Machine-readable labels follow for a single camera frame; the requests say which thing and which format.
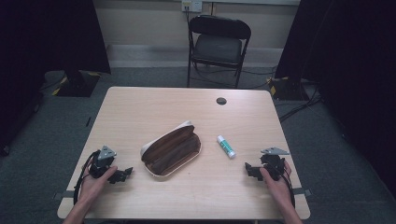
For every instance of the person's left hand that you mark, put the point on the person's left hand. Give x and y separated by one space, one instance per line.
93 186

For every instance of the person's right hand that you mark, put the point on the person's right hand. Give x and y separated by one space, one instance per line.
277 186

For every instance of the white wall socket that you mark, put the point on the white wall socket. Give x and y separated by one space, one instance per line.
191 5

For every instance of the black folding chair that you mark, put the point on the black folding chair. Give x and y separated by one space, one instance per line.
218 46

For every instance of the black curtain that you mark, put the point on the black curtain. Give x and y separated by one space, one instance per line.
46 46
351 62

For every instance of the small black floor object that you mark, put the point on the small black floor object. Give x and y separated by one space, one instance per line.
88 121

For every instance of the black stand base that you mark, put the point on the black stand base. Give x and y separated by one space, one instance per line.
288 89
79 84

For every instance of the white glue stick green label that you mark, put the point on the white glue stick green label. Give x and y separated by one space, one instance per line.
226 146

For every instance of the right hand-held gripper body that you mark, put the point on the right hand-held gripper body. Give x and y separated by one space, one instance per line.
274 163

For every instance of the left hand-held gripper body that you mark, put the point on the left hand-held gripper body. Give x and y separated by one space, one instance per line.
105 158

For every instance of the white pencil case brown lining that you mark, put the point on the white pencil case brown lining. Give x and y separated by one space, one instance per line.
170 150

